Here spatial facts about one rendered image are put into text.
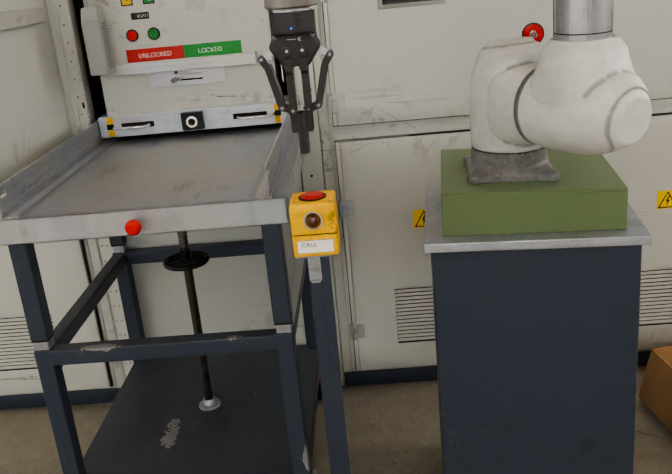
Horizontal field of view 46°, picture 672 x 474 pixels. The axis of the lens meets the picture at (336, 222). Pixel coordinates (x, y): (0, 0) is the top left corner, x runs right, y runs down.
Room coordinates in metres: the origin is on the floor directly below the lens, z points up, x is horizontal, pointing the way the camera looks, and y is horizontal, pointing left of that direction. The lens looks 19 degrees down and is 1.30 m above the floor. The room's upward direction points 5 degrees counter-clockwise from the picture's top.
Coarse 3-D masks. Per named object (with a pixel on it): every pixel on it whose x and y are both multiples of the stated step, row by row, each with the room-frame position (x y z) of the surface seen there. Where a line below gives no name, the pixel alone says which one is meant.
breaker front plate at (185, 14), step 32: (160, 0) 2.21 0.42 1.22; (192, 0) 2.20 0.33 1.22; (224, 0) 2.20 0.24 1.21; (256, 0) 2.20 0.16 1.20; (160, 32) 2.21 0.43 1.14; (192, 32) 2.21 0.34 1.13; (224, 32) 2.20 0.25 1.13; (256, 32) 2.20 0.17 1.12; (256, 64) 2.20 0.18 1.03; (128, 96) 2.22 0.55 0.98; (160, 96) 2.21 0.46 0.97; (192, 96) 2.21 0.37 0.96; (224, 96) 2.20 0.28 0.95; (256, 96) 2.20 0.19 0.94
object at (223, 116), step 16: (160, 112) 2.20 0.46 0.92; (176, 112) 2.20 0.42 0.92; (208, 112) 2.19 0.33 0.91; (224, 112) 2.19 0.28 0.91; (240, 112) 2.19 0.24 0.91; (256, 112) 2.19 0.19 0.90; (112, 128) 2.21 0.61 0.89; (144, 128) 2.20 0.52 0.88; (160, 128) 2.20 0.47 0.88; (176, 128) 2.20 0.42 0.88; (208, 128) 2.19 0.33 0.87
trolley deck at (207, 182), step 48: (144, 144) 2.16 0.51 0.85; (192, 144) 2.10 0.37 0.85; (240, 144) 2.04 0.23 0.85; (96, 192) 1.69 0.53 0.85; (144, 192) 1.66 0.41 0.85; (192, 192) 1.62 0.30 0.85; (240, 192) 1.58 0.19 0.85; (288, 192) 1.58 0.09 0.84; (0, 240) 1.55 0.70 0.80; (48, 240) 1.54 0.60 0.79
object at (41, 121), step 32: (0, 0) 2.01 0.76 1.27; (32, 0) 2.16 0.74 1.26; (0, 32) 1.97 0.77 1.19; (32, 32) 2.13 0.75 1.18; (0, 64) 1.94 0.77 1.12; (32, 64) 2.09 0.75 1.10; (64, 64) 2.21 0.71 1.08; (0, 96) 1.91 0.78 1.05; (32, 96) 2.06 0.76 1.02; (64, 96) 2.23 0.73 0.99; (0, 128) 1.88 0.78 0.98; (32, 128) 2.02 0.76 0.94; (64, 128) 2.19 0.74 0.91; (0, 160) 1.85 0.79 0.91; (32, 160) 1.99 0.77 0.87; (0, 192) 1.77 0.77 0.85
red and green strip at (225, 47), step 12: (156, 48) 2.21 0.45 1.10; (168, 48) 2.21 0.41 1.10; (180, 48) 2.21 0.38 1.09; (192, 48) 2.20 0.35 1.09; (204, 48) 2.20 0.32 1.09; (216, 48) 2.20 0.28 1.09; (228, 48) 2.20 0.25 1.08; (240, 48) 2.20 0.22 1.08; (132, 60) 2.21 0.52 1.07; (144, 60) 2.21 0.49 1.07
